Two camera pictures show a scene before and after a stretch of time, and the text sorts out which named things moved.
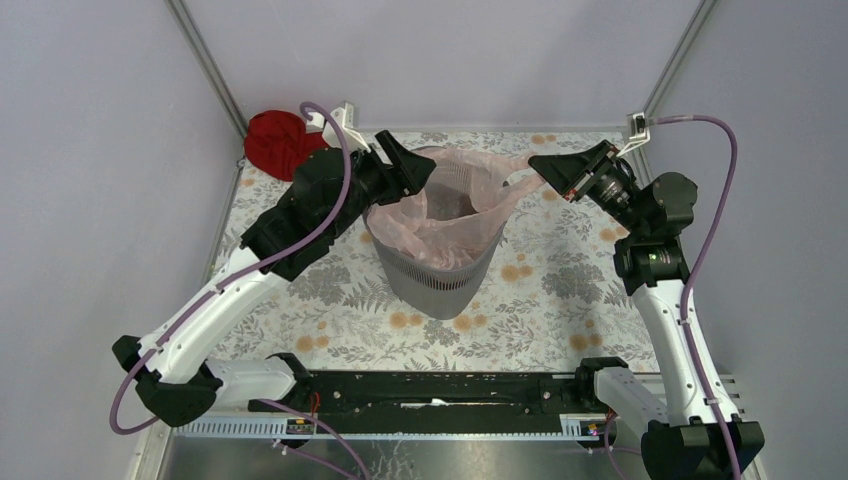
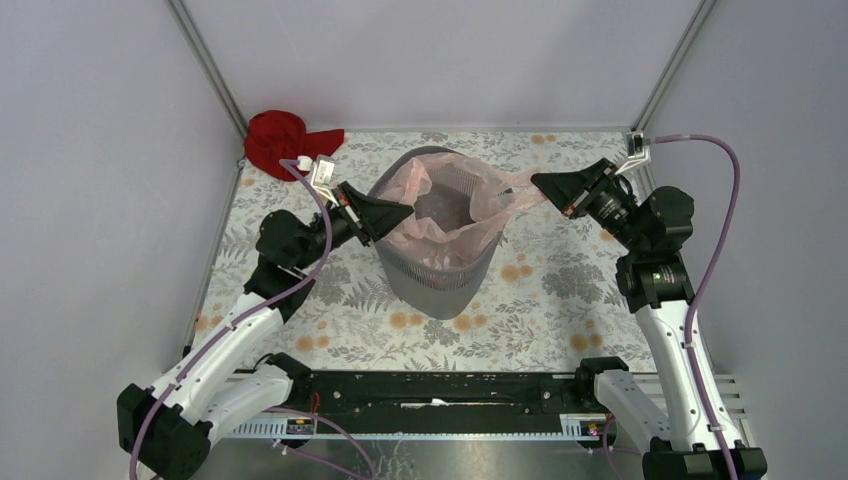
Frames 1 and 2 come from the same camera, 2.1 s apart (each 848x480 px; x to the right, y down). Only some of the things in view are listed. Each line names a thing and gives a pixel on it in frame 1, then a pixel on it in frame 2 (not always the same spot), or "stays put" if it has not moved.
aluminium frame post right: [639, 126] stays put
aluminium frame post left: [207, 60] stays put
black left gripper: [408, 172] -> [369, 217]
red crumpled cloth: [276, 142] stays put
